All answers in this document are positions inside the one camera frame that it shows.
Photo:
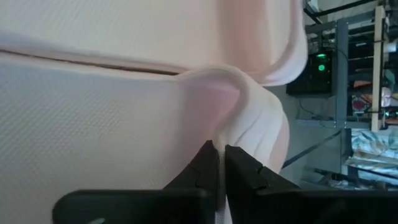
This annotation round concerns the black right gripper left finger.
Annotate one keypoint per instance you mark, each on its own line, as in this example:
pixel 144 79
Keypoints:
pixel 192 202

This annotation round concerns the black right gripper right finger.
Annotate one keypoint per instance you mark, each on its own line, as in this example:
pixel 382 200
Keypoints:
pixel 280 208

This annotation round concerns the pink rubber slide sandal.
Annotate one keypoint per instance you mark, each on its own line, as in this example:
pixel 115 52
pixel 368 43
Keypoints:
pixel 124 25
pixel 93 140

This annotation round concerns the blue patterned cloth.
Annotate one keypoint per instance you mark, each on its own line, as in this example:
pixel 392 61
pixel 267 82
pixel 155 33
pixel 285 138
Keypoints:
pixel 373 149

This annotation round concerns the black computer tower green light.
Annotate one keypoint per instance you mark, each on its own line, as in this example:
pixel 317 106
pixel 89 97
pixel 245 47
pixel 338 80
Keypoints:
pixel 311 77

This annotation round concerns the grey metal storage rack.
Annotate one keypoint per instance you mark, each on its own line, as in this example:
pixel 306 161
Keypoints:
pixel 341 77

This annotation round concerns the light wooden post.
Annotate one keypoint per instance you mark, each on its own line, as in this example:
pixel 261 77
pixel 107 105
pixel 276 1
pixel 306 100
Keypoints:
pixel 378 62

